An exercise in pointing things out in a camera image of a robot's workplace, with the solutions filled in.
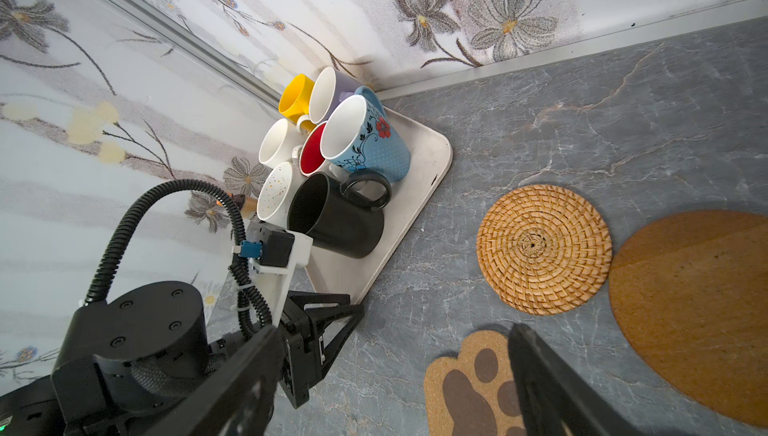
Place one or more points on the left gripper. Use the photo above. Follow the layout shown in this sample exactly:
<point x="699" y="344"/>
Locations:
<point x="308" y="358"/>

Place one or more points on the lavender mug white inside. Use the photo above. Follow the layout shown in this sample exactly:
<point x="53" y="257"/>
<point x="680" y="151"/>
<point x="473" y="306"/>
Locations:
<point x="330" y="89"/>

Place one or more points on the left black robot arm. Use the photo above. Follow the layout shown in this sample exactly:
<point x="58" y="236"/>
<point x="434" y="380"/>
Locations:
<point x="142" y="364"/>

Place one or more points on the white mug with handle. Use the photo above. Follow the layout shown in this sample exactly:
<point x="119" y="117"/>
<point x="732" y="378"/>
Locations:
<point x="282" y="140"/>

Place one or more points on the cork paw print coaster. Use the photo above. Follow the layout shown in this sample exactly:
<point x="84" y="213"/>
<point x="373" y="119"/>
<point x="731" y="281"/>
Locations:
<point x="474" y="393"/>

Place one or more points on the small brown bottle orange cap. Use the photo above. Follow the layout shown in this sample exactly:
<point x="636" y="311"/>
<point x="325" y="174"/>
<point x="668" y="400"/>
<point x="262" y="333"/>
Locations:
<point x="246" y="205"/>

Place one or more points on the speckled white mug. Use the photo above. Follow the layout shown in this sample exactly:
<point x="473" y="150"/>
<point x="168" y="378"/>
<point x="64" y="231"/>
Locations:
<point x="277" y="194"/>

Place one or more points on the beige serving tray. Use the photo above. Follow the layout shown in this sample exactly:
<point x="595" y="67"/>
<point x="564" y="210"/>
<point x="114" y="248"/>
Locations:
<point x="431" y="158"/>

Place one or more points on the blue floral mug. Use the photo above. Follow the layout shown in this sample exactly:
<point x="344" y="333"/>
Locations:
<point x="359" y="136"/>

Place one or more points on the round wooden coaster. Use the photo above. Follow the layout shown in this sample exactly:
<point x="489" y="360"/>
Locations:
<point x="689" y="293"/>

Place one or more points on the yellow mug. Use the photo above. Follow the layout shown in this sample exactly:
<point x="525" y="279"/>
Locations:
<point x="294" y="102"/>

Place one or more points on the black mug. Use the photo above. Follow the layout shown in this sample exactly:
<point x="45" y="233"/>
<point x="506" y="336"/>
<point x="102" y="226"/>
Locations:
<point x="343" y="217"/>

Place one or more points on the woven rattan round coaster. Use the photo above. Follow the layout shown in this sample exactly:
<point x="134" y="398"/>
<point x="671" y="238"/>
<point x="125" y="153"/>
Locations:
<point x="544" y="249"/>

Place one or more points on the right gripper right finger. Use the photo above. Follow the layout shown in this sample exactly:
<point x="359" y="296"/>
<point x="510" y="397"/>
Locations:
<point x="553" y="398"/>

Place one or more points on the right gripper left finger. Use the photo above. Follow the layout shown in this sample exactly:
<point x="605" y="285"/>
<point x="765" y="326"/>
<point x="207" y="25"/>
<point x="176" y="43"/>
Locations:
<point x="238" y="398"/>

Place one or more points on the white mug red inside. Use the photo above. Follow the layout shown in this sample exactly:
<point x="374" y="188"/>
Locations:
<point x="311" y="160"/>

